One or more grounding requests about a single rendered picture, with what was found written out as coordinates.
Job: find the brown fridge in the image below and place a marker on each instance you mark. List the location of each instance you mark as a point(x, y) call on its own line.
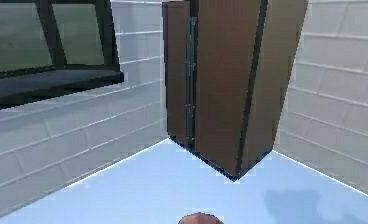
point(225, 83)

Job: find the brown round object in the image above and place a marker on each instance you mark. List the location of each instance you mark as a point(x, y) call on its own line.
point(200, 220)

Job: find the black framed window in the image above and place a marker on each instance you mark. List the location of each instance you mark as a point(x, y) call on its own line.
point(52, 80)

